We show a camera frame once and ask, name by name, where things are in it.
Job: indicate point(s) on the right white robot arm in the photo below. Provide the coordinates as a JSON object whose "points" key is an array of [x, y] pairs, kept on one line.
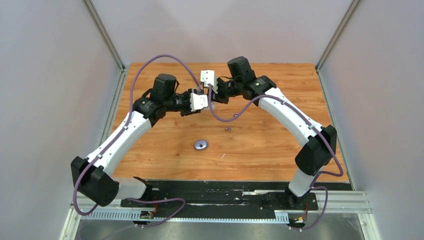
{"points": [[318, 143]]}

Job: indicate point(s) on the aluminium frame rail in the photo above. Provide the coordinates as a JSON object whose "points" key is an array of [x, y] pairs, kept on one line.
{"points": [[329, 203]]}

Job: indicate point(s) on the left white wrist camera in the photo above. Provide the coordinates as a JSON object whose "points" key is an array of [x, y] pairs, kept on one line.
{"points": [[198, 102]]}

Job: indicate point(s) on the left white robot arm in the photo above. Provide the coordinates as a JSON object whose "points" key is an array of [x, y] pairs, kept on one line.
{"points": [[91, 175]]}

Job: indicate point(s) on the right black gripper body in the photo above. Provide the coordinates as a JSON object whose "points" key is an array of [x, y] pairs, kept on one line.
{"points": [[225, 90]]}

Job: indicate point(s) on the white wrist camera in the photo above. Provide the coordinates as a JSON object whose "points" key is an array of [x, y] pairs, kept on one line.
{"points": [[207, 78], [198, 102]]}

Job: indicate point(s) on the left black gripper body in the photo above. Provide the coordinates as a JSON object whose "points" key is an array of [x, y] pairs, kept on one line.
{"points": [[181, 103]]}

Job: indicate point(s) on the white earbud charging case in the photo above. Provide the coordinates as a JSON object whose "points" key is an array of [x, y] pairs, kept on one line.
{"points": [[212, 105]]}

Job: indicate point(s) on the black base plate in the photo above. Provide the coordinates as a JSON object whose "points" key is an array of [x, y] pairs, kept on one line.
{"points": [[223, 199]]}

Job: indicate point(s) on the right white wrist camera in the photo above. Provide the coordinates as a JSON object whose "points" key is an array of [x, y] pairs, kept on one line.
{"points": [[207, 78]]}

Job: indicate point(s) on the purple earbud charging case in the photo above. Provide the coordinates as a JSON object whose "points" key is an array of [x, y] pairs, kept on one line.
{"points": [[200, 145]]}

